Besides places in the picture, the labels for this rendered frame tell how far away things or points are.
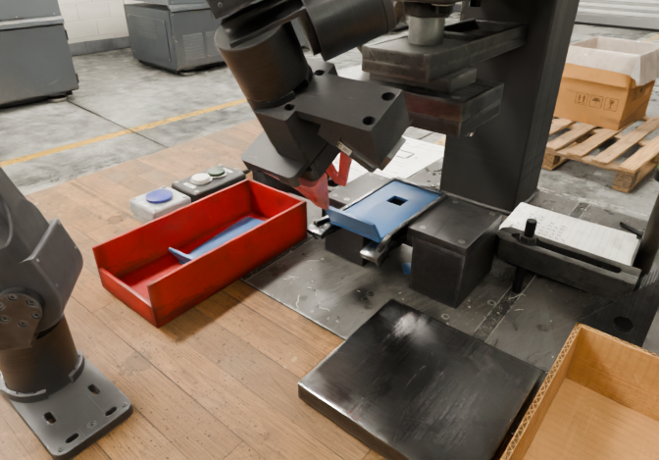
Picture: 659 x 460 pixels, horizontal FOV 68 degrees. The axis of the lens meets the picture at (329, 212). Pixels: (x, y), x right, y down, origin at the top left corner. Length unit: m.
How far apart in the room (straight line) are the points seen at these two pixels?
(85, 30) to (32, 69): 2.38
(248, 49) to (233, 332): 0.32
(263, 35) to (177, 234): 0.40
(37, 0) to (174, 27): 1.26
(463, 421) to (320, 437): 0.12
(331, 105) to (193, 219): 0.39
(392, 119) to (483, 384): 0.27
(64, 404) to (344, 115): 0.36
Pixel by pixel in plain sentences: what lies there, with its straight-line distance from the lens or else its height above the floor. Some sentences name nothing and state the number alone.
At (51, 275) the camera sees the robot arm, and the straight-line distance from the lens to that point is 0.46.
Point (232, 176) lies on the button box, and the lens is 0.85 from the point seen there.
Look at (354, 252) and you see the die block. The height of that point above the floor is 0.92.
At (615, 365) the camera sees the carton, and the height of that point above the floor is 0.94.
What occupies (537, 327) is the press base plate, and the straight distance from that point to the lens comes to 0.61.
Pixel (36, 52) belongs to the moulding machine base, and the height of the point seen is 0.45.
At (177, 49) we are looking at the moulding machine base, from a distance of 5.59.
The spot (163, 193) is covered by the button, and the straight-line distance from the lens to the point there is 0.79.
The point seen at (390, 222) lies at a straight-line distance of 0.58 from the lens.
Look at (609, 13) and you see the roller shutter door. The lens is 9.99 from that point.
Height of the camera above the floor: 1.28
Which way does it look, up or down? 29 degrees down
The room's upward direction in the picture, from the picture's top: straight up
